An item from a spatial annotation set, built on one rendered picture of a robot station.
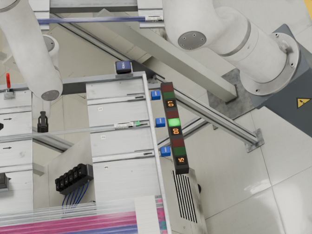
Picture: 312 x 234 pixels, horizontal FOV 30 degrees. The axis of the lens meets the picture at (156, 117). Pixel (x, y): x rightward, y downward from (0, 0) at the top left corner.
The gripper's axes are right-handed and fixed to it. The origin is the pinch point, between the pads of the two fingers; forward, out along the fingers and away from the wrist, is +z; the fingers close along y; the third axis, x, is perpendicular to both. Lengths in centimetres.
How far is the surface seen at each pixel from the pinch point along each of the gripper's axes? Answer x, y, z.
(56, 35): 9, -96, 64
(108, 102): 21.4, -9.9, 6.1
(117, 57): 40, -93, 77
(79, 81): 12.6, -19.5, 6.5
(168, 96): 41.3, -11.0, 4.4
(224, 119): 72, -24, 36
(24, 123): -5.5, -5.2, 10.4
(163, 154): 35.9, 12.1, 3.7
